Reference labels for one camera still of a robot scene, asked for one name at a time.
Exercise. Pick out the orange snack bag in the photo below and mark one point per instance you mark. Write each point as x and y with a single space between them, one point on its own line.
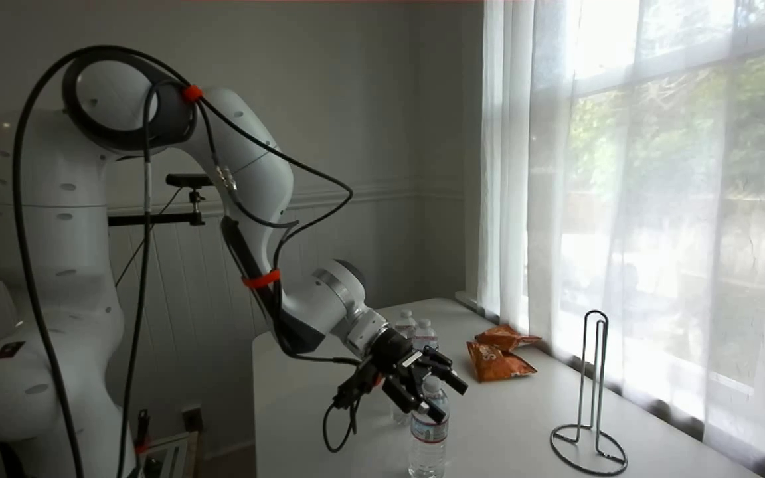
497 362

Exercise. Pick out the clear plastic water bottle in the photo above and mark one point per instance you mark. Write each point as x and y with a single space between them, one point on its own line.
407 321
429 440
429 335

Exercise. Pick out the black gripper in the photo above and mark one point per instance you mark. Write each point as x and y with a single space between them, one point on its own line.
393 355

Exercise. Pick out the wall power outlet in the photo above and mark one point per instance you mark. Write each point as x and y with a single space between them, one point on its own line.
193 416

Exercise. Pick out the metal paper towel holder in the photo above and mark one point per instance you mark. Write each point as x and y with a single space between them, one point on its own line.
595 310

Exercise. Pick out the white framed window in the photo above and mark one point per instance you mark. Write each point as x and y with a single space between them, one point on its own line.
756 34

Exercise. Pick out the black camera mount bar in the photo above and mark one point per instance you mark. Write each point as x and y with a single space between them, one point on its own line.
153 219

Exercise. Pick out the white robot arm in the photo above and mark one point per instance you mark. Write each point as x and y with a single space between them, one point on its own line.
64 221

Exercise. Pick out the black stand with red band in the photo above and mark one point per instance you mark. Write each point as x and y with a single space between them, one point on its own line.
141 440

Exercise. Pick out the white rectangular frame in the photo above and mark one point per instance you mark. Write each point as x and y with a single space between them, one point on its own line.
173 455

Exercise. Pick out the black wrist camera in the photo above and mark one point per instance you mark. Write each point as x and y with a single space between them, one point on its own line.
360 385

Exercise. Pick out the white sheer curtain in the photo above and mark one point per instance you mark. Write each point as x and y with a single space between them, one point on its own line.
664 221

